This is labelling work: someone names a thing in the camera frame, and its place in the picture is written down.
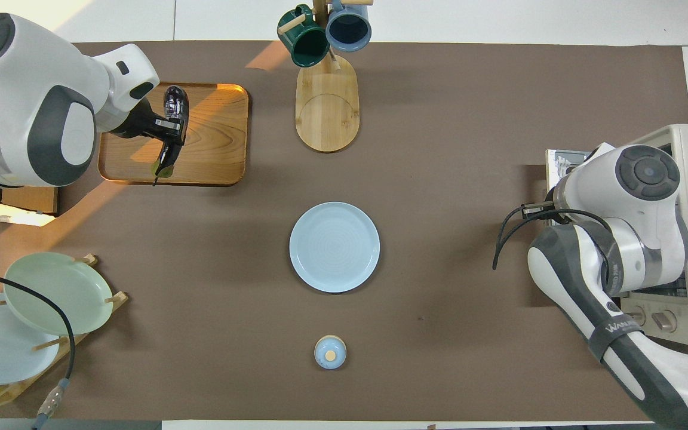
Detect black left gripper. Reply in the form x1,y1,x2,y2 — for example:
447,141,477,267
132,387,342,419
111,99,186,157

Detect dark purple eggplant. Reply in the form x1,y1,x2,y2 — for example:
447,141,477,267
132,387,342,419
152,85,190,186

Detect light blue round plate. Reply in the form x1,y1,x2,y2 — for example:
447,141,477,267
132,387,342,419
288,201,381,294

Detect wooden serving tray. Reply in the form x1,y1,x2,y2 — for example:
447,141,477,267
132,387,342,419
97,82,250,187

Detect wooden stepped shelf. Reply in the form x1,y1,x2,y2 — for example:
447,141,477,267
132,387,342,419
0,78,61,216

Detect wooden mug tree stand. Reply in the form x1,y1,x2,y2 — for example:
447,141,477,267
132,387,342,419
277,0,374,153

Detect dark green mug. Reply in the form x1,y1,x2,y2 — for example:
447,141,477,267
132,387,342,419
277,5,331,68

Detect wooden plate rack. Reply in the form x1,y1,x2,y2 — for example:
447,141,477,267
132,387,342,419
0,254,130,410

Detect pale green plate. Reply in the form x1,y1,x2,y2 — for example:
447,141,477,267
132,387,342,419
3,251,114,336

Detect blue mug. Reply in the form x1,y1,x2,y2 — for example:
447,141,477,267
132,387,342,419
325,0,373,53

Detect small blue bell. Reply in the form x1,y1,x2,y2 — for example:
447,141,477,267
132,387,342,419
314,334,348,370

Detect pale blue racked plate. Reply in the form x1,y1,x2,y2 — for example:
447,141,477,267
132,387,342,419
0,292,61,385

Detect brown table mat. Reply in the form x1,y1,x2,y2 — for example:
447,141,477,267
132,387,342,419
0,41,688,422

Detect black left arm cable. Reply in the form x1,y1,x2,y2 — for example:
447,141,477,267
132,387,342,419
0,267,76,429

